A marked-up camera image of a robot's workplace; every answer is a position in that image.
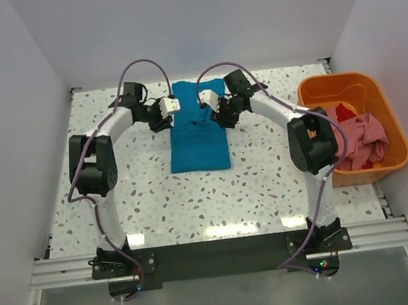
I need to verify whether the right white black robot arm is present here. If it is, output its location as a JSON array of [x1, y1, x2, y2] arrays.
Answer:
[[198, 69, 341, 255]]

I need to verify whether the blue t shirt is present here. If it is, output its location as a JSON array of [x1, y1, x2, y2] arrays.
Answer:
[[170, 78, 231, 174]]

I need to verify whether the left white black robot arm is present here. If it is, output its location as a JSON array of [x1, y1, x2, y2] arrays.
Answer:
[[67, 82, 181, 276]]

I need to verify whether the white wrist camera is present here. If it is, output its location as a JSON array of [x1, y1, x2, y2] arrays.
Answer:
[[158, 97, 181, 118], [198, 89, 220, 112]]

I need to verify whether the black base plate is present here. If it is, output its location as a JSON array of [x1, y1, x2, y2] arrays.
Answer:
[[89, 222, 355, 301]]

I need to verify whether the red t shirt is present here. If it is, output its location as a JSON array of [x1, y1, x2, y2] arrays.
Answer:
[[335, 103, 356, 123]]

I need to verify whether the orange plastic basket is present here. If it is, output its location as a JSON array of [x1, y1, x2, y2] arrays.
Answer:
[[297, 72, 408, 188]]

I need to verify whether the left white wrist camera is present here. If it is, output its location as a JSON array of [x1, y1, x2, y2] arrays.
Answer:
[[158, 97, 181, 118]]

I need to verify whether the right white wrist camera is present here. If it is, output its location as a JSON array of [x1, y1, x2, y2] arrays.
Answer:
[[198, 89, 220, 112]]

